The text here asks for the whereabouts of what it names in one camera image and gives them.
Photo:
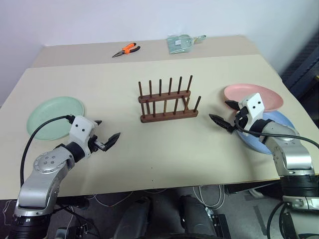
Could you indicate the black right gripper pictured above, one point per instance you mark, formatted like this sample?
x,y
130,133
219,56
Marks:
x,y
245,119

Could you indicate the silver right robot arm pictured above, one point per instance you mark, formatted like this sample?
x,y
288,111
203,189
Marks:
x,y
296,159

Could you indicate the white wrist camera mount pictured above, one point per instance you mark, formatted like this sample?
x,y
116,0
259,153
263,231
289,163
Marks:
x,y
79,129
254,104

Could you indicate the black table frame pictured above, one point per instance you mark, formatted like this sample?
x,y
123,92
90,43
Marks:
x,y
249,188

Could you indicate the light blue plate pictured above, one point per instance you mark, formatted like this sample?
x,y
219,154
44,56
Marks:
x,y
276,115

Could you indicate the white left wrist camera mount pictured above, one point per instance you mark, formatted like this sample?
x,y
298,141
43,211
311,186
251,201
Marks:
x,y
79,129

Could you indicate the black flat box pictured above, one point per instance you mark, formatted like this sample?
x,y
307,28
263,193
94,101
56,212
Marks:
x,y
221,226

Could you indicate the wooden dish rack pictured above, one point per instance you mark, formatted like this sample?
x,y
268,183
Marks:
x,y
169,117

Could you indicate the dark rounded leg shape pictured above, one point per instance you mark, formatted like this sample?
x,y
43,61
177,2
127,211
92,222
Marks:
x,y
194,216
134,219

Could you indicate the pale green plate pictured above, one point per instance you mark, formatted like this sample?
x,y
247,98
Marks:
x,y
49,117

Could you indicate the pink plate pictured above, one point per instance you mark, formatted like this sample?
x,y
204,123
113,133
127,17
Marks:
x,y
236,92

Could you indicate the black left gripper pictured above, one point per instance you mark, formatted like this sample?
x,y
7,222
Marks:
x,y
93,145

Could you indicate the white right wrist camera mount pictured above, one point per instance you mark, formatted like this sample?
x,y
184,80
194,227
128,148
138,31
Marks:
x,y
254,104

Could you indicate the pale green plastic packet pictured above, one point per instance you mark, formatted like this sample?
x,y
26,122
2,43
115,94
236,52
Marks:
x,y
179,44

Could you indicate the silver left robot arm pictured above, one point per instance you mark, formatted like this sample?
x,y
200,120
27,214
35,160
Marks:
x,y
42,179

